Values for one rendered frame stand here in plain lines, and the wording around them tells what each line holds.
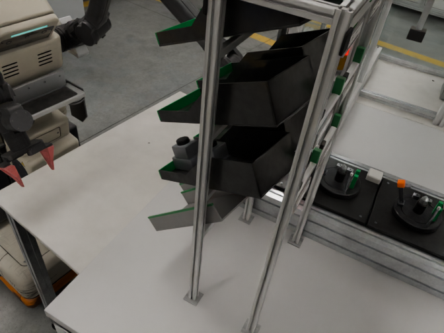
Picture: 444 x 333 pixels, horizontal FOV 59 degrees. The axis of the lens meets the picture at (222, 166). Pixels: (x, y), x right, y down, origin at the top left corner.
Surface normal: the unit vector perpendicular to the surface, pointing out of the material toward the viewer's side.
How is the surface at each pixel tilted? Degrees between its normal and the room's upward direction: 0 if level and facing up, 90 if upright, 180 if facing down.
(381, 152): 0
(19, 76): 98
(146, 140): 0
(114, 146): 0
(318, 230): 90
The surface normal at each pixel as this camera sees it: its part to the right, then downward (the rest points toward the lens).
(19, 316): 0.09, -0.74
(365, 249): -0.47, 0.55
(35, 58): 0.77, 0.55
